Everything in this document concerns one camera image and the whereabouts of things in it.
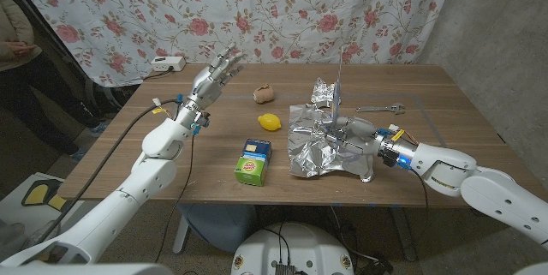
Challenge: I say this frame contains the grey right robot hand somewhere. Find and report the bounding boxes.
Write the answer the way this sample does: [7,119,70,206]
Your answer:
[323,116,420,169]

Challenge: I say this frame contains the black power adapter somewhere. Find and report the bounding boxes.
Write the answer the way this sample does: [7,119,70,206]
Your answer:
[363,257,395,275]

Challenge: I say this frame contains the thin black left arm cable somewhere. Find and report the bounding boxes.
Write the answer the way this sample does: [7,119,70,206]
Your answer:
[153,131,196,264]

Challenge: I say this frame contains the large aluminum foil sheet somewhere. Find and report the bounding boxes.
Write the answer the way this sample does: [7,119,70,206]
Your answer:
[287,103,374,183]

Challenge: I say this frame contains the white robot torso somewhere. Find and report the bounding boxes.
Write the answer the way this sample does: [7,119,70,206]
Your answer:
[230,222,355,275]

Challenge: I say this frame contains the floral backdrop cloth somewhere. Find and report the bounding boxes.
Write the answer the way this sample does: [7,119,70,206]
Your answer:
[6,0,459,88]

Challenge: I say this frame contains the small crumpled aluminum foil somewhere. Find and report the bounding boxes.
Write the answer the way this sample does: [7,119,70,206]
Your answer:
[310,77,343,109]

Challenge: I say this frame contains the green blue sponge package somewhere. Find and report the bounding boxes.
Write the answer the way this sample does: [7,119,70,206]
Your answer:
[234,138,273,188]

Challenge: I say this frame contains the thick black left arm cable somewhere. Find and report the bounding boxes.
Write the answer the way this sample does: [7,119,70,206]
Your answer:
[37,98,180,242]

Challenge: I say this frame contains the white robot body panel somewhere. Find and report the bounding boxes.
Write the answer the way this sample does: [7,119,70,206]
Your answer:
[0,263,175,275]

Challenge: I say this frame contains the grey blue stool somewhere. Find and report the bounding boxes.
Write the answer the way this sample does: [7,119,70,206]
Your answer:
[176,204,257,254]

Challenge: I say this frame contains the yellow black floor mat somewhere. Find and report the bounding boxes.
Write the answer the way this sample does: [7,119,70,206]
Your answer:
[21,179,72,212]

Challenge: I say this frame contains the silver metal tool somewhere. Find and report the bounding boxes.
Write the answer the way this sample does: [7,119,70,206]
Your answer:
[355,102,407,116]

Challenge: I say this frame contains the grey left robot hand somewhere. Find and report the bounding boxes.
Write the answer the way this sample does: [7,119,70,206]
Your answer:
[175,42,245,134]

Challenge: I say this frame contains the yellow lemon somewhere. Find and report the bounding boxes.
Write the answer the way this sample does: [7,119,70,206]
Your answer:
[257,113,283,132]

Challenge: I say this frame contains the person in beige jacket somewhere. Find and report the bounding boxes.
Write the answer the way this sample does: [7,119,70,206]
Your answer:
[0,0,110,164]

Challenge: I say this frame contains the grey orange handled scissors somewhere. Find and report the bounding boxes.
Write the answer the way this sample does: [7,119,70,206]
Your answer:
[328,45,345,134]

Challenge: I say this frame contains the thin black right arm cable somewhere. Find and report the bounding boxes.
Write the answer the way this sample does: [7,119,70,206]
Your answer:
[410,167,431,208]

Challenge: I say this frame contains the brown potato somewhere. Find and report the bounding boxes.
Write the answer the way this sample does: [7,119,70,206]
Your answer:
[253,83,276,105]

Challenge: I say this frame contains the white power strip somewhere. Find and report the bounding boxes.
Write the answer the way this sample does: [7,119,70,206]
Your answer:
[150,56,187,73]

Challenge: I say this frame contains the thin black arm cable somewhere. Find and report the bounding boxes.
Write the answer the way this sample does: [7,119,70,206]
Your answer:
[410,167,431,208]
[153,131,196,264]

